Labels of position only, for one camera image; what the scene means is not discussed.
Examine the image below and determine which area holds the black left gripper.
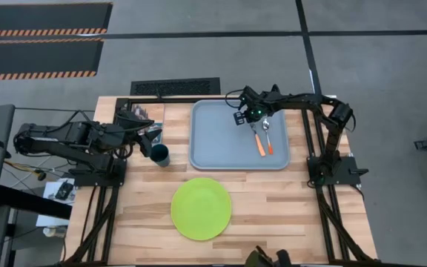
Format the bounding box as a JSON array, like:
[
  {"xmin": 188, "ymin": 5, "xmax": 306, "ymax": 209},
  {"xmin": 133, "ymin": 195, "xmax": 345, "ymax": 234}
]
[{"xmin": 116, "ymin": 124, "xmax": 162, "ymax": 157}]

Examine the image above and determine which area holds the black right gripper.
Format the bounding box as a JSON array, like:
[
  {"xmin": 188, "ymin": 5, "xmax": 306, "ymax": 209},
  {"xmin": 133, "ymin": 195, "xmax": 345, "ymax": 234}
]
[{"xmin": 234, "ymin": 99, "xmax": 274, "ymax": 126}]

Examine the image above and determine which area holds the fork with orange handle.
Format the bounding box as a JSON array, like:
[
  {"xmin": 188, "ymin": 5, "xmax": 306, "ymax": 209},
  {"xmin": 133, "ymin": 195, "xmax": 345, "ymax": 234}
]
[{"xmin": 250, "ymin": 123, "xmax": 267, "ymax": 158}]

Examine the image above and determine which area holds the spoon with white-orange handle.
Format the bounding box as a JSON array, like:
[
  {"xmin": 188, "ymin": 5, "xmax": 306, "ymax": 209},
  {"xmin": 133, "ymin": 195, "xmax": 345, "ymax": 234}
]
[{"xmin": 262, "ymin": 118, "xmax": 274, "ymax": 156}]

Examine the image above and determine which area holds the lime green plate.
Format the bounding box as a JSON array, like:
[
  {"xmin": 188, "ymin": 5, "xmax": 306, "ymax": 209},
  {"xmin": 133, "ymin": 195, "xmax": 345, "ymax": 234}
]
[{"xmin": 170, "ymin": 177, "xmax": 233, "ymax": 242}]

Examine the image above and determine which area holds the dark green cup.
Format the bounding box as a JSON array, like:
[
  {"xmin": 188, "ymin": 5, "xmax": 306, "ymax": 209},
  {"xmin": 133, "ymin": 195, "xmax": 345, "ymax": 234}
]
[{"xmin": 150, "ymin": 143, "xmax": 171, "ymax": 168}]

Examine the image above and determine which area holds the grey plastic tray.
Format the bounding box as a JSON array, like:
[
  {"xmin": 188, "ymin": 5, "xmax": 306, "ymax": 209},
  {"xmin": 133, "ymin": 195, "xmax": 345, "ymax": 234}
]
[{"xmin": 188, "ymin": 99, "xmax": 291, "ymax": 171}]

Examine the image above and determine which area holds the dark printed card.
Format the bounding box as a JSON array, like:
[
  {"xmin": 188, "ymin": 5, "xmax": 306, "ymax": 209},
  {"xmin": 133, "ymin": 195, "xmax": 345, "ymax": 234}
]
[{"xmin": 130, "ymin": 103, "xmax": 165, "ymax": 145}]

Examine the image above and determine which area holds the black floor vent grate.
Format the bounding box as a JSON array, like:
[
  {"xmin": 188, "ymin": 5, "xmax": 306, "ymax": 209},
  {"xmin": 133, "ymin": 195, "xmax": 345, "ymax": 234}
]
[{"xmin": 130, "ymin": 76, "xmax": 222, "ymax": 96}]

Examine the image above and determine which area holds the small black device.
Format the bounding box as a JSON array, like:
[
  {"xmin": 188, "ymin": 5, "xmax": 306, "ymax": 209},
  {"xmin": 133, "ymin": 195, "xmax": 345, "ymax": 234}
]
[{"xmin": 56, "ymin": 180, "xmax": 74, "ymax": 201}]

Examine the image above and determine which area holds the white paper sheet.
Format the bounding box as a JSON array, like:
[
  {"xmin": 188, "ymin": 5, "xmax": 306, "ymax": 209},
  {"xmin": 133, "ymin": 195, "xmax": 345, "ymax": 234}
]
[{"xmin": 36, "ymin": 177, "xmax": 76, "ymax": 227}]

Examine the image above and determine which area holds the black desk beam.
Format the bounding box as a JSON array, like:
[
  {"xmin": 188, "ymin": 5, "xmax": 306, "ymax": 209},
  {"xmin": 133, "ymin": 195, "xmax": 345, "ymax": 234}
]
[{"xmin": 0, "ymin": 185, "xmax": 73, "ymax": 220}]

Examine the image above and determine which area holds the black floor mat striped edge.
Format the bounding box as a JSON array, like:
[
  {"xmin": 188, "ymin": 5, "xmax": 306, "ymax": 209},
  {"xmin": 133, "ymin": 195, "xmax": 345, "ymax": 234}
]
[
  {"xmin": 0, "ymin": 2, "xmax": 113, "ymax": 38},
  {"xmin": 0, "ymin": 39, "xmax": 105, "ymax": 82}
]

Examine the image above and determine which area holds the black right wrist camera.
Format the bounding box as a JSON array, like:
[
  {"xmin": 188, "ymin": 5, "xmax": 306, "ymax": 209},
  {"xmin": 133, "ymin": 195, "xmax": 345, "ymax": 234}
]
[{"xmin": 239, "ymin": 86, "xmax": 265, "ymax": 107}]

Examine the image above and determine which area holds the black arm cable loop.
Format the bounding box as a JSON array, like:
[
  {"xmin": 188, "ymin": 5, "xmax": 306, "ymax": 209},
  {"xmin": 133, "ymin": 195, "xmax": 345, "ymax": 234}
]
[{"xmin": 225, "ymin": 88, "xmax": 246, "ymax": 111}]

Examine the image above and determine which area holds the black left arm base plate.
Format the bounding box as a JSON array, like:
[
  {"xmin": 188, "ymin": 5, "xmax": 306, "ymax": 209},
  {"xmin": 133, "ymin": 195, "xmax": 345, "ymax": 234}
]
[{"xmin": 73, "ymin": 157, "xmax": 128, "ymax": 188}]

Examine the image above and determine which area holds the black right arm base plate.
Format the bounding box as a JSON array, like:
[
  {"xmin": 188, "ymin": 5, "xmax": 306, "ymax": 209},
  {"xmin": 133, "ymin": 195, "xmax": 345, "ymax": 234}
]
[{"xmin": 307, "ymin": 155, "xmax": 369, "ymax": 186}]

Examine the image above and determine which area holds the black aluminium table frame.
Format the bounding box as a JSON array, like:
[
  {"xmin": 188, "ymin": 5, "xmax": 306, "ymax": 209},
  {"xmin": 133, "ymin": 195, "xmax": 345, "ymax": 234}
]
[{"xmin": 61, "ymin": 96, "xmax": 380, "ymax": 266}]

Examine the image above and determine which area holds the yellow cable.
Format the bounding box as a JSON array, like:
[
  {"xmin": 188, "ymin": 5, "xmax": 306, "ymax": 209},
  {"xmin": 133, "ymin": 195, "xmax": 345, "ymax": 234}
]
[{"xmin": 4, "ymin": 159, "xmax": 47, "ymax": 178}]

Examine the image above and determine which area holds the black table camera mount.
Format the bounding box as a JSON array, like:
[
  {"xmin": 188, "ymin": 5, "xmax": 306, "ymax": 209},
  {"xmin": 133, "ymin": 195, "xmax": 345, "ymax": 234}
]
[{"xmin": 245, "ymin": 245, "xmax": 292, "ymax": 267}]

